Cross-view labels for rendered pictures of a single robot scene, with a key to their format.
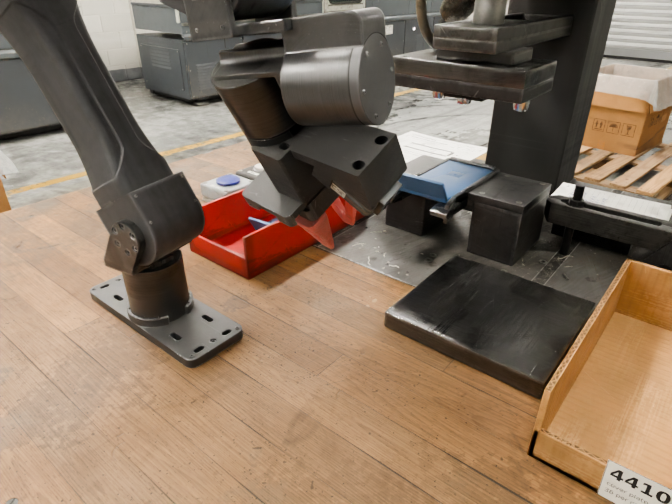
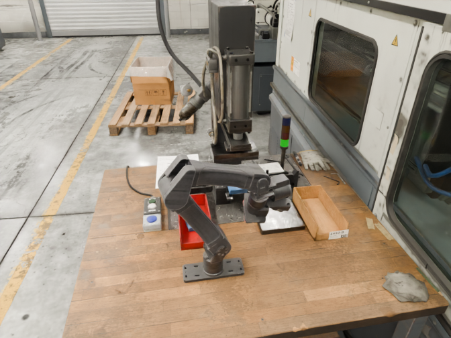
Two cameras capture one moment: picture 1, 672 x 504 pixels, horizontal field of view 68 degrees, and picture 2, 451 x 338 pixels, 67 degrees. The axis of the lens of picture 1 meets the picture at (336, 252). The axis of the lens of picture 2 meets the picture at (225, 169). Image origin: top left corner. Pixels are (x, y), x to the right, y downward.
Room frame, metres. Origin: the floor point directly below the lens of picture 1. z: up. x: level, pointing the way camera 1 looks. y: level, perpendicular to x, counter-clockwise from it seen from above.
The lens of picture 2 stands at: (-0.09, 0.76, 1.78)
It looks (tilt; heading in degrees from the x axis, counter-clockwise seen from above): 31 degrees down; 311
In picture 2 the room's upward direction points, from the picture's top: straight up
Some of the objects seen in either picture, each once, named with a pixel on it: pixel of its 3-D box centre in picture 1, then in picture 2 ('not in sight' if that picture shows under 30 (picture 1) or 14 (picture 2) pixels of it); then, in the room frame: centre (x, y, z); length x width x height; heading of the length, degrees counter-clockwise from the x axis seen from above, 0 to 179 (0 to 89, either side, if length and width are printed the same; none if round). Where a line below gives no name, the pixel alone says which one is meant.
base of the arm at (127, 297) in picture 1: (156, 285); (213, 262); (0.46, 0.19, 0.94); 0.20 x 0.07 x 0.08; 51
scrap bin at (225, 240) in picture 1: (284, 213); (194, 219); (0.66, 0.08, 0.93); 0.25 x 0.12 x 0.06; 141
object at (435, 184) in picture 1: (446, 172); (235, 182); (0.64, -0.15, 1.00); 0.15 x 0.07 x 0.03; 141
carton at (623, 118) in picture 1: (624, 107); (154, 80); (3.66, -2.08, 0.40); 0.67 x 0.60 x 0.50; 133
